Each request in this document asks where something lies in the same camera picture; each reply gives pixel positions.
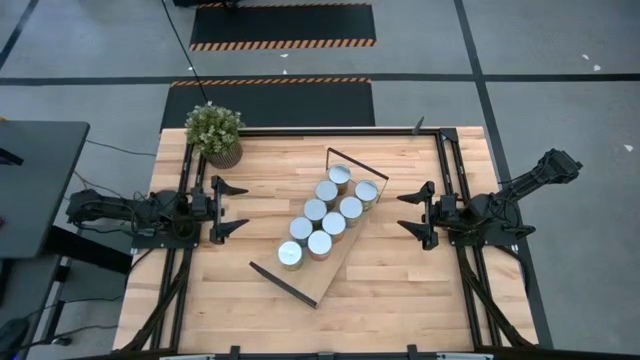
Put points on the black desk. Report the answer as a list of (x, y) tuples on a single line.
[(40, 190)]

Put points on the yellow orange labelled tin can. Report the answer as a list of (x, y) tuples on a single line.
[(334, 223)]

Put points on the green oranges tin can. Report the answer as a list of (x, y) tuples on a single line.
[(290, 253), (315, 210)]

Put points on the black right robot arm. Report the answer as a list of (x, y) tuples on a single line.
[(530, 180)]

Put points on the black mat with hazard stripes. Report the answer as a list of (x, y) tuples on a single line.
[(280, 105), (280, 25)]

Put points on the black mouse with blue light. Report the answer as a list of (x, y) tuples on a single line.
[(12, 334)]

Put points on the silver lidded tin can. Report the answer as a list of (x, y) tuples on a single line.
[(351, 207), (366, 191)]

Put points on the red labelled tin can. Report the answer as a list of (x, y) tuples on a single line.
[(319, 244)]

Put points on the blue cherries tin can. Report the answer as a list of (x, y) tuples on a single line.
[(301, 228)]

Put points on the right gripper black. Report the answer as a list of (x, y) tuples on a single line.
[(445, 210)]

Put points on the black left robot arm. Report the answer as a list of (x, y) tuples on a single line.
[(100, 207)]

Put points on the green plant in striped pot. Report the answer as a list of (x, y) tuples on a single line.
[(215, 130)]

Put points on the pineapple tin can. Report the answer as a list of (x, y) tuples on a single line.
[(339, 175)]

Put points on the tomatoes tin can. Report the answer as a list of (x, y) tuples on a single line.
[(326, 191)]

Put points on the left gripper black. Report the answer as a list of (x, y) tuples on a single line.
[(202, 206)]

